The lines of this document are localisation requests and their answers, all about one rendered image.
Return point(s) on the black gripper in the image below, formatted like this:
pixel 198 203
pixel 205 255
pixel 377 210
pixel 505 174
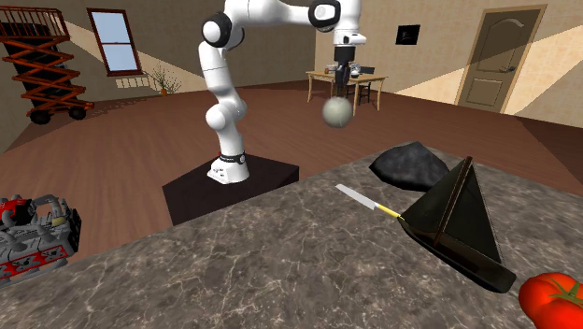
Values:
pixel 344 56

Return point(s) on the grey ball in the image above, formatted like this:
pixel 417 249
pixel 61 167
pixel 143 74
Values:
pixel 337 112

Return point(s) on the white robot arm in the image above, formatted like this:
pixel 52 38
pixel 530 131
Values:
pixel 217 82

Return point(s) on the wooden table with items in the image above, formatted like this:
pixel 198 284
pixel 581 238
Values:
pixel 370 79

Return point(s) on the black chair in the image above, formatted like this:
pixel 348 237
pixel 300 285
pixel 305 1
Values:
pixel 364 93

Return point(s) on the dark grey rock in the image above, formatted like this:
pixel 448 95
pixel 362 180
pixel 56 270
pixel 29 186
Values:
pixel 407 166

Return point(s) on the dark robot stand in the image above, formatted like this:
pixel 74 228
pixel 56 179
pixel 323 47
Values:
pixel 264 180

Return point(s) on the tan panel door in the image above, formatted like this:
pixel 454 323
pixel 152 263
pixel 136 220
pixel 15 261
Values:
pixel 496 59

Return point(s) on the bare twig plant in pot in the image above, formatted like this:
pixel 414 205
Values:
pixel 165 83

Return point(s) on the black sailboat model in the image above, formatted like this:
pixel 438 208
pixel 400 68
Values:
pixel 464 228

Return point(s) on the red-framed window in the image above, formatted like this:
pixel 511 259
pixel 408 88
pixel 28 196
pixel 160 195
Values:
pixel 114 41

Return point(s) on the orange scissor lift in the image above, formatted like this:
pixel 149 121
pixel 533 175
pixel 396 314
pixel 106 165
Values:
pixel 45 68

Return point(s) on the red tomato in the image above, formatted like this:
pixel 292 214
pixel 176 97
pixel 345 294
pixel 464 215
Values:
pixel 551 303

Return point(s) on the grey and red engine model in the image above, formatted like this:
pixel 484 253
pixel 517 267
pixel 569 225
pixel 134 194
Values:
pixel 36 241

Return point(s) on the black wall picture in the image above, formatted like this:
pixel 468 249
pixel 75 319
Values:
pixel 407 34

